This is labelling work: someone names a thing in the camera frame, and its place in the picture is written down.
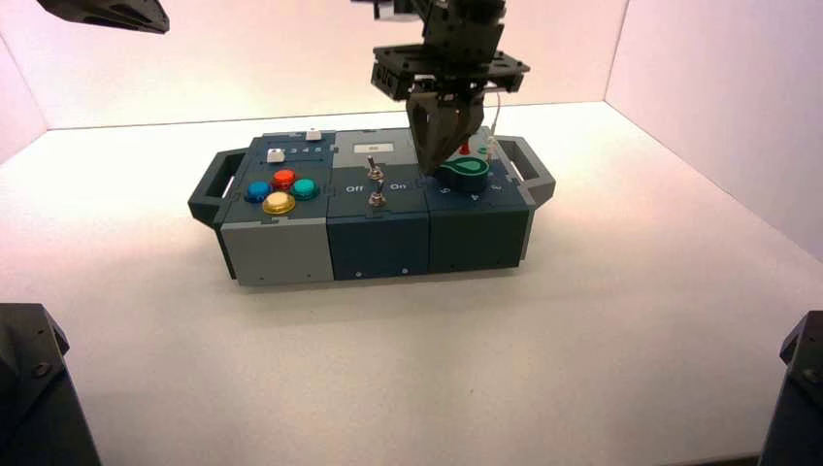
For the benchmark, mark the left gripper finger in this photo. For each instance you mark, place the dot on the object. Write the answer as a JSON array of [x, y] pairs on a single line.
[[151, 9], [109, 19]]

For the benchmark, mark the red round push button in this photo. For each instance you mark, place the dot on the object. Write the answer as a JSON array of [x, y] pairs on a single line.
[[284, 178]]

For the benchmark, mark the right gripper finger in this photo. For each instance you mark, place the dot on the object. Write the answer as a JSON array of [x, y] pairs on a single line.
[[468, 119], [432, 138]]

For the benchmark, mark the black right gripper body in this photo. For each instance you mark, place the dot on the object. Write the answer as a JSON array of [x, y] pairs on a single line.
[[456, 64]]

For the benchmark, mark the white slider knob down arrow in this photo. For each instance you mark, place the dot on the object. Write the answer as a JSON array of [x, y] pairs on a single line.
[[313, 134]]

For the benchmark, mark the black green rotary knob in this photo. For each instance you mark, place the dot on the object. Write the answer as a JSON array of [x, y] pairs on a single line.
[[466, 172]]

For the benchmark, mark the yellow round push button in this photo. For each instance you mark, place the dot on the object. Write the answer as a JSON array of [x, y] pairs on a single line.
[[279, 204]]

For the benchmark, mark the silver metal toggle switch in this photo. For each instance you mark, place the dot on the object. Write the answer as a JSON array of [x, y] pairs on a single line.
[[378, 198], [373, 170]]

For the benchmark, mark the teal and grey control box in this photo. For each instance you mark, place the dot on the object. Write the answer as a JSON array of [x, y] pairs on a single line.
[[379, 244]]

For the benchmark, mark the blue round push button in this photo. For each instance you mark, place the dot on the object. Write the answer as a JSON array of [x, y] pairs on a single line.
[[258, 191]]

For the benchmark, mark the teal round push button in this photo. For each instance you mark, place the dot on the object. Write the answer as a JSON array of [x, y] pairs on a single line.
[[305, 188]]

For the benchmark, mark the small white number display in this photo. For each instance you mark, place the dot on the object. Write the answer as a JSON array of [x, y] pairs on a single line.
[[373, 148]]

